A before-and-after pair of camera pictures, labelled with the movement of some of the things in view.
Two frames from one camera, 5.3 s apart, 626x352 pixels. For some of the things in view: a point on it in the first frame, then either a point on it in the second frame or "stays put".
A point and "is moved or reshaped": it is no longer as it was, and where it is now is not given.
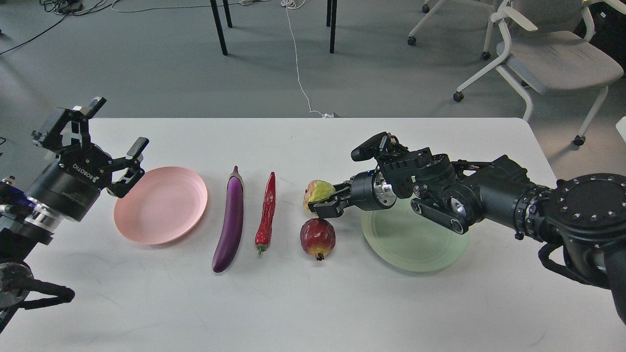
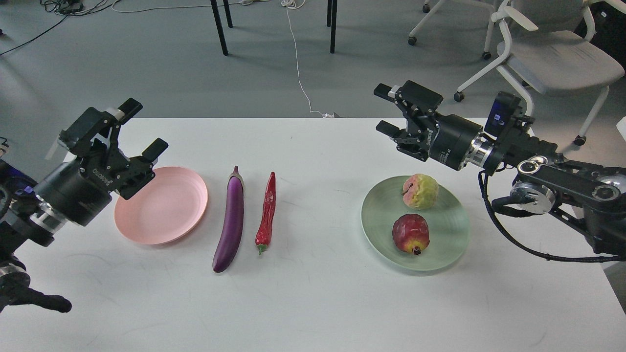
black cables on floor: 65,7 stays put
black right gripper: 369,191 → 446,138
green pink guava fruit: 317,190 is moved or reshaped
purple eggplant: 230,239 stays put
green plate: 409,240 stays put
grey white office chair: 547,45 stays put
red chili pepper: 263,235 stays put
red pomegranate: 317,237 → 411,233
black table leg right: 331,19 stays put
